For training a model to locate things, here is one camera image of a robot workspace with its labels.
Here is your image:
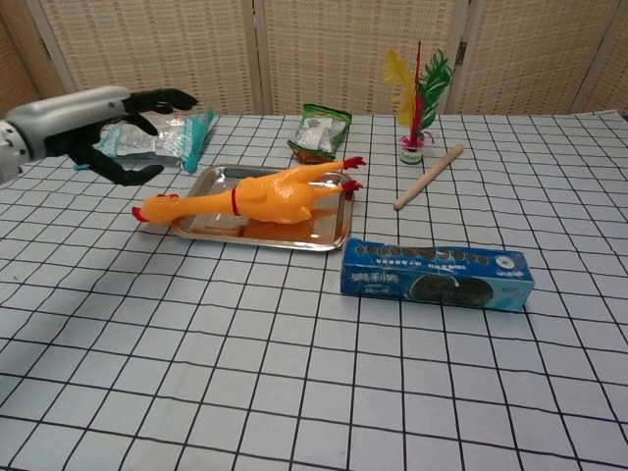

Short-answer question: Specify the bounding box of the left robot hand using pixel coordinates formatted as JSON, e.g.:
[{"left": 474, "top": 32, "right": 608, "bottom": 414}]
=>
[{"left": 7, "top": 86, "right": 199, "bottom": 186}]

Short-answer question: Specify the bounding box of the orange rubber chicken toy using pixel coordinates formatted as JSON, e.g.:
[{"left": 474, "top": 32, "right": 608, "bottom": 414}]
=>
[{"left": 131, "top": 156, "right": 367, "bottom": 226}]

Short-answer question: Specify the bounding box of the silver metal tray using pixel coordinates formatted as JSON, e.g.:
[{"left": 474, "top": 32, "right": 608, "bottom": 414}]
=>
[{"left": 171, "top": 164, "right": 357, "bottom": 254}]

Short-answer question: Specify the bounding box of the teal silver snack bag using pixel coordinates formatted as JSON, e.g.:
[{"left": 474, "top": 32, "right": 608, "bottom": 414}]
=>
[{"left": 74, "top": 106, "right": 216, "bottom": 174}]

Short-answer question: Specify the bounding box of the beige folding screen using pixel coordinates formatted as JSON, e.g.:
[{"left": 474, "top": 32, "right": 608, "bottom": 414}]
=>
[{"left": 0, "top": 0, "right": 628, "bottom": 119}]

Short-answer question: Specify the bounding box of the green snack packet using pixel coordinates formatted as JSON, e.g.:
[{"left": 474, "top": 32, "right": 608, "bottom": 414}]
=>
[{"left": 287, "top": 102, "right": 354, "bottom": 166}]

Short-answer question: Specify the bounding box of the checkered tablecloth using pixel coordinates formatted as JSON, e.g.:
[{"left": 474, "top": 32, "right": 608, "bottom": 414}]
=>
[{"left": 0, "top": 113, "right": 628, "bottom": 471}]

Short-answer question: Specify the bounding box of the colourful feather shuttlecock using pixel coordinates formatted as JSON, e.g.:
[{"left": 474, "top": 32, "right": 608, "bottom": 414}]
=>
[{"left": 383, "top": 40, "right": 454, "bottom": 165}]

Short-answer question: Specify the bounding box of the wooden stick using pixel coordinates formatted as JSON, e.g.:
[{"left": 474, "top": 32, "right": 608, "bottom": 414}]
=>
[{"left": 392, "top": 143, "right": 465, "bottom": 211}]

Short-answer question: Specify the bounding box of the blue cookie box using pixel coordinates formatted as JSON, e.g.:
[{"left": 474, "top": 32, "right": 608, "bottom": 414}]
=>
[{"left": 340, "top": 236, "right": 536, "bottom": 313}]

